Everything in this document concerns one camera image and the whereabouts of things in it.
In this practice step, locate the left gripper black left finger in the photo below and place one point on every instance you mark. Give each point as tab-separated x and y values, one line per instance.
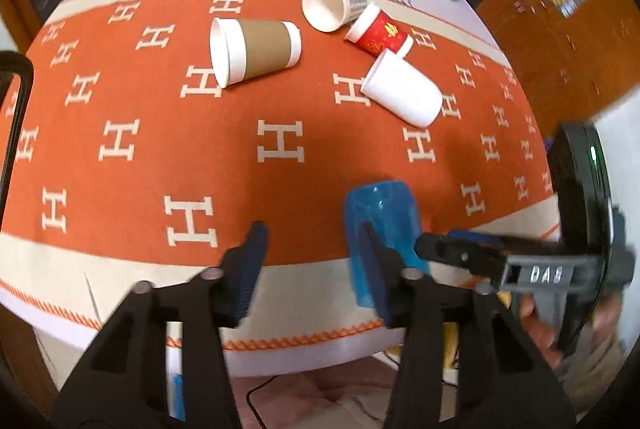
121	380

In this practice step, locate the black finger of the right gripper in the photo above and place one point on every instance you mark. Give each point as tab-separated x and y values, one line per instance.
475	236
484	264

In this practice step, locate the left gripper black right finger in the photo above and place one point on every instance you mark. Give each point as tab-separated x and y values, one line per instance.
503	382

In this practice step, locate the blue translucent plastic cup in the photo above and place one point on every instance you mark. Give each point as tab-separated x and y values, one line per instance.
392	210

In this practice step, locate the plain white paper cup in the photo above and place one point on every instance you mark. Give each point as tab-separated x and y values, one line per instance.
399	87

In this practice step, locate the red paper cup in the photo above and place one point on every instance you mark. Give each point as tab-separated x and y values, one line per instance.
375	31

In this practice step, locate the grey checkered paper cup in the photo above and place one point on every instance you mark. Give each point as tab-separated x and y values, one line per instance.
327	16

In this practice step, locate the brown sleeve paper cup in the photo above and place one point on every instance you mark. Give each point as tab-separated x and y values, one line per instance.
246	49

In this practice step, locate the person's right hand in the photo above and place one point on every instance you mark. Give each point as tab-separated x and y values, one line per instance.
603	325

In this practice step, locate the brown wooden cabinet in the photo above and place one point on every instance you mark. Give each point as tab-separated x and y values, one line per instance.
574	58

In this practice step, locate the orange H pattern tablecloth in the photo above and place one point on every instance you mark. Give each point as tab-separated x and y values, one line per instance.
133	164

